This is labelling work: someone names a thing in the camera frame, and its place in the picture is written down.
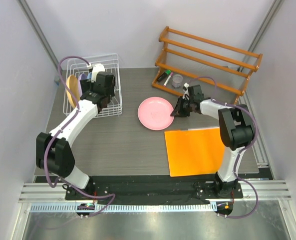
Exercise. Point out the pink plate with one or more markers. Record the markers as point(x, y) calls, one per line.
point(154, 113)

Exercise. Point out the small clear plastic cup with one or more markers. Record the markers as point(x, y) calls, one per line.
point(177, 80)

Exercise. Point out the green highlighter marker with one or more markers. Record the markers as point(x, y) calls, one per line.
point(164, 75)

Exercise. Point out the white wire dish rack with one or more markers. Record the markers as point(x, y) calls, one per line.
point(107, 106)

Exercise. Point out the yellow wooden-look plate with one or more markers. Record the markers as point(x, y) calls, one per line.
point(72, 92)

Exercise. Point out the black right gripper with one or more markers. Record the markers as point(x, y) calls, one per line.
point(177, 111)

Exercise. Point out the orange clip file folder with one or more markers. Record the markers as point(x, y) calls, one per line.
point(194, 152)

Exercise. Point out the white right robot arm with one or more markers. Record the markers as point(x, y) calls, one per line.
point(237, 132)

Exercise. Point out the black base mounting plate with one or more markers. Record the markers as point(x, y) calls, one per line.
point(158, 190)

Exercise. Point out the orange wooden shelf rack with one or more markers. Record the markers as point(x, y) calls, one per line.
point(213, 63)

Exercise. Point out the pink white marker pen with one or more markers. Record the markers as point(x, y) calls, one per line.
point(168, 78)

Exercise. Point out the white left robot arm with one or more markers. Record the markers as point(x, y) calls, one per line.
point(53, 150)

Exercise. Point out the white slotted cable duct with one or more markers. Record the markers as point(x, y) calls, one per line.
point(89, 208)

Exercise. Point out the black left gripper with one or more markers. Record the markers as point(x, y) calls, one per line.
point(88, 85)

